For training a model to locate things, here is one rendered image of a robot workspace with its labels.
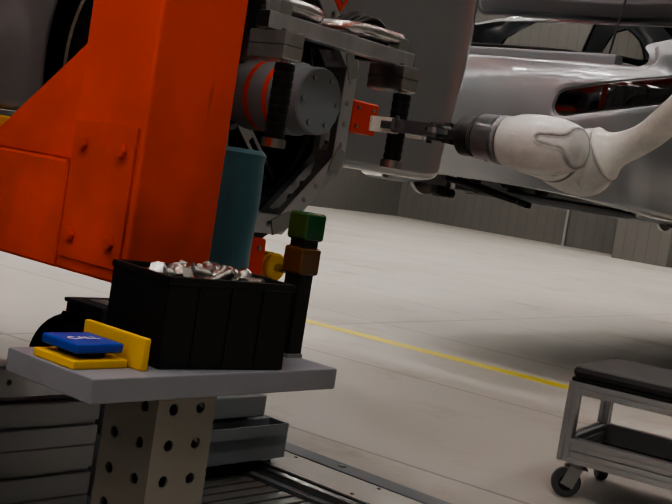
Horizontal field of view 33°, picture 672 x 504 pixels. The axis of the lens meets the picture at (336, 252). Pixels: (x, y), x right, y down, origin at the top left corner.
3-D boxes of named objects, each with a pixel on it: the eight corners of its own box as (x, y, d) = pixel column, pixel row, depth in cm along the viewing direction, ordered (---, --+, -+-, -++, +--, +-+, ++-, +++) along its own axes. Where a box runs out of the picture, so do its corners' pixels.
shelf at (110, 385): (250, 362, 172) (253, 342, 172) (334, 389, 161) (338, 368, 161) (4, 370, 139) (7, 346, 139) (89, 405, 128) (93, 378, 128)
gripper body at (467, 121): (464, 154, 208) (423, 149, 214) (489, 160, 215) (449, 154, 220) (471, 114, 208) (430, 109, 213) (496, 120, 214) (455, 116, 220)
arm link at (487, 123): (515, 168, 211) (488, 164, 215) (523, 119, 211) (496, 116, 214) (488, 162, 204) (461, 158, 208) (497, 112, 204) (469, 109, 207)
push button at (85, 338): (86, 348, 142) (89, 331, 141) (122, 361, 137) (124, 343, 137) (39, 349, 136) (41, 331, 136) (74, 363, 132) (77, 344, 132)
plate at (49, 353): (86, 353, 142) (87, 345, 142) (127, 368, 137) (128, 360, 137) (32, 354, 136) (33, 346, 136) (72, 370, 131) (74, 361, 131)
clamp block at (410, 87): (380, 91, 230) (385, 64, 229) (416, 94, 224) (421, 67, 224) (365, 87, 226) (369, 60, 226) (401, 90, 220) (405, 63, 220)
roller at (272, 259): (197, 259, 255) (201, 234, 255) (293, 283, 236) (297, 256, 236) (178, 258, 251) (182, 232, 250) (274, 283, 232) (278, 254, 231)
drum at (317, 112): (260, 132, 233) (271, 64, 233) (338, 143, 220) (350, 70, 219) (210, 123, 223) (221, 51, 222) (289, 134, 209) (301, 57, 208)
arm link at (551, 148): (485, 161, 203) (521, 179, 213) (561, 172, 193) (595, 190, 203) (499, 103, 204) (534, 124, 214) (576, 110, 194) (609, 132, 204)
